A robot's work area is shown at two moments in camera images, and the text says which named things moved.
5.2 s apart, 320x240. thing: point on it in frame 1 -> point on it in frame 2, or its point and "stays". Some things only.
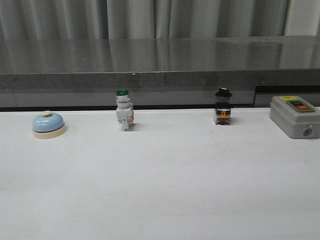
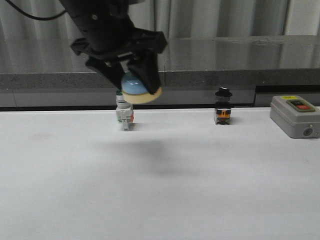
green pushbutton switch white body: (125, 114) stays
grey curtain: (137, 19) stays
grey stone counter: (85, 73) stays
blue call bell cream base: (48, 125) -> (134, 90)
